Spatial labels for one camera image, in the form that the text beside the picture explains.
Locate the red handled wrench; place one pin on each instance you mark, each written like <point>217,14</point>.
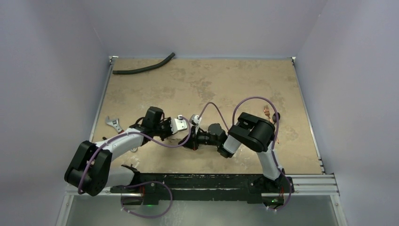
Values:
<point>114,123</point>

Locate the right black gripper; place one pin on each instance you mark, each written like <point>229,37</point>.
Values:
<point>193,139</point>

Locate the black spoon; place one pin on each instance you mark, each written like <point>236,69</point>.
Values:
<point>276,116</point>

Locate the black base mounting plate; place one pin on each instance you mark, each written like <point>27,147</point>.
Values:
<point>166,194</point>

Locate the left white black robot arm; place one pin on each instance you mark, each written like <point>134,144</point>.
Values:
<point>90,168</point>

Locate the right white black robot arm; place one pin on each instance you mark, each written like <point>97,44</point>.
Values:
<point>255,133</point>

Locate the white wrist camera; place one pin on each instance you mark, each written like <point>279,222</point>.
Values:
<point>179,124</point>
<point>195,120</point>

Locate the black foam tube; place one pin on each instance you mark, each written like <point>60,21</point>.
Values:
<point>145,69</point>

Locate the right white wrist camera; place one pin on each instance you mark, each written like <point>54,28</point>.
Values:
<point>195,120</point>

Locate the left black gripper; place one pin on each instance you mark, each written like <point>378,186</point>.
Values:
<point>168,122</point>

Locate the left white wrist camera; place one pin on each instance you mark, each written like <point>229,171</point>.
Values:
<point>179,124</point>

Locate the aluminium frame rail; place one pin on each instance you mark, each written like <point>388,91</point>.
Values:
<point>300,184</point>

